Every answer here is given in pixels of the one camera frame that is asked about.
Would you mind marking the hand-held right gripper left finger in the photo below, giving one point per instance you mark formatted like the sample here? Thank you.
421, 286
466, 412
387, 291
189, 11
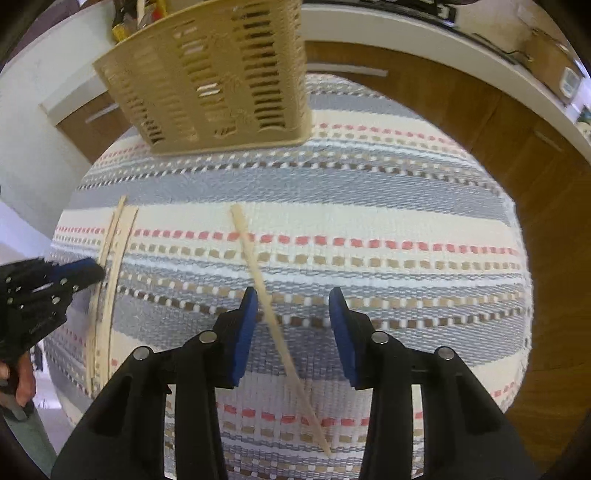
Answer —
244, 332

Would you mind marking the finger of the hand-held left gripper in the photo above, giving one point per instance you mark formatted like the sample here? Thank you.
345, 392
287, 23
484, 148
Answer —
74, 290
81, 270

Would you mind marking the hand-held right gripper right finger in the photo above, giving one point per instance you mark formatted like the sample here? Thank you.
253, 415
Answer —
344, 341

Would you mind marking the yellow plastic utensil basket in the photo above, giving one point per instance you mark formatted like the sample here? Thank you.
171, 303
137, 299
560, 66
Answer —
207, 78

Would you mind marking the person's left hand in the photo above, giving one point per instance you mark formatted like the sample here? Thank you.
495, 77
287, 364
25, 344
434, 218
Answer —
22, 383

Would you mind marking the striped woven tablecloth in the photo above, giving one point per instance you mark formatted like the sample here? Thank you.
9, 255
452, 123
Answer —
369, 221

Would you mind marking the tall dark sauce bottle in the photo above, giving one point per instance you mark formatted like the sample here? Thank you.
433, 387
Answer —
121, 25

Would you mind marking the white kitchen countertop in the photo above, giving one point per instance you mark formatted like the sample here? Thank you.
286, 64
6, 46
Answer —
461, 50

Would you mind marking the black gas stove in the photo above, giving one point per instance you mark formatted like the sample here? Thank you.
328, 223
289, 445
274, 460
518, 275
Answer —
415, 7

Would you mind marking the beige rice cooker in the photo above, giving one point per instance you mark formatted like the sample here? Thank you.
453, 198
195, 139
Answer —
549, 60

